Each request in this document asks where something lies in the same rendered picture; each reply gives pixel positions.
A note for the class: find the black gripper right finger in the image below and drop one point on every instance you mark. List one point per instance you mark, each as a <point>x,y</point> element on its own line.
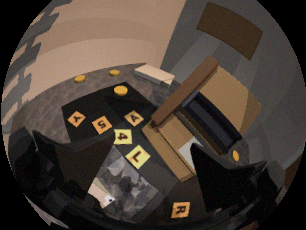
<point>219,179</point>

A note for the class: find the yellow flat disc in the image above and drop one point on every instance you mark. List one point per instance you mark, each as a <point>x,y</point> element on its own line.
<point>234,155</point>
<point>79,78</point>
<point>114,72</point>
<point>120,90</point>

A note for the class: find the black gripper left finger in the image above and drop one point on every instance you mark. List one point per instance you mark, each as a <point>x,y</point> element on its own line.
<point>77,162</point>

